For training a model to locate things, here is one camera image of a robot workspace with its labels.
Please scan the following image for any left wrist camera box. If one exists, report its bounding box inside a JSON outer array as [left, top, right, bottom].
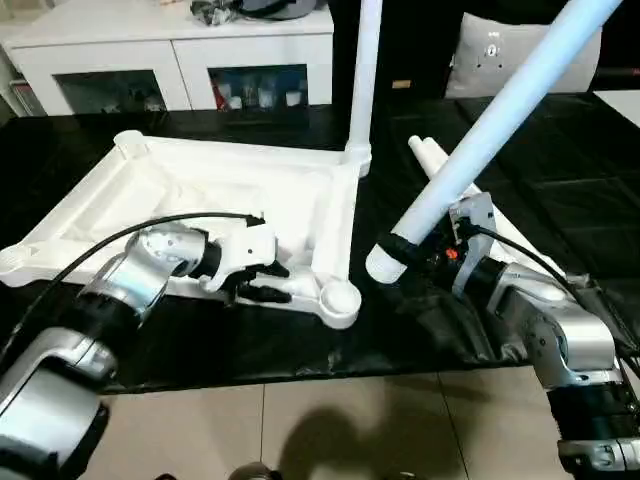
[[199, 217, 279, 294]]

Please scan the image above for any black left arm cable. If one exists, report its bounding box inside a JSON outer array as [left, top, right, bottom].
[[0, 212, 266, 351]]

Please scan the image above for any grey helmet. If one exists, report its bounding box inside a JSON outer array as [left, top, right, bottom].
[[239, 0, 327, 19]]

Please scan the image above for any white plastic table top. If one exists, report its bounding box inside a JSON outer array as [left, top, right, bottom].
[[0, 128, 374, 331]]

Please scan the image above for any white sideboard with glass doors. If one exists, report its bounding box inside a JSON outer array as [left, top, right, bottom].
[[0, 0, 335, 119]]

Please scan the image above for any dark clutter pile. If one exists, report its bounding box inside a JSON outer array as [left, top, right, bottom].
[[191, 0, 242, 27]]

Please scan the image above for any grey cushion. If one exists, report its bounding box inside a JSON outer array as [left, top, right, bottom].
[[444, 12, 604, 99]]

